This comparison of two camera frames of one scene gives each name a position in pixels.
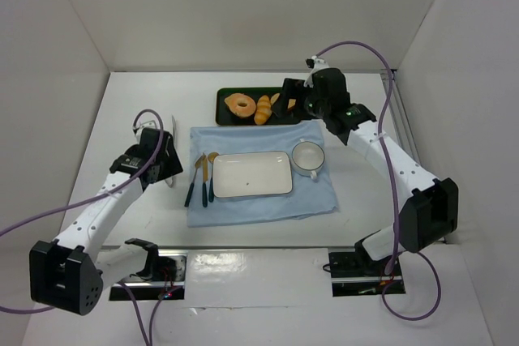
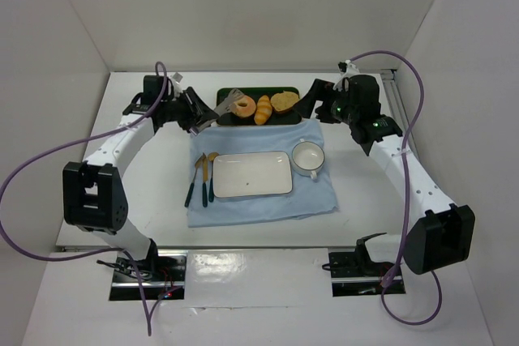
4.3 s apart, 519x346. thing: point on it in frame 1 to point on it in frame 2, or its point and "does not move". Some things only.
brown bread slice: x=290 y=101 does not move
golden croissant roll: x=263 y=110 does not move
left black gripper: x=169 y=162 to x=190 y=107
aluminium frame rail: x=402 y=126 does not move
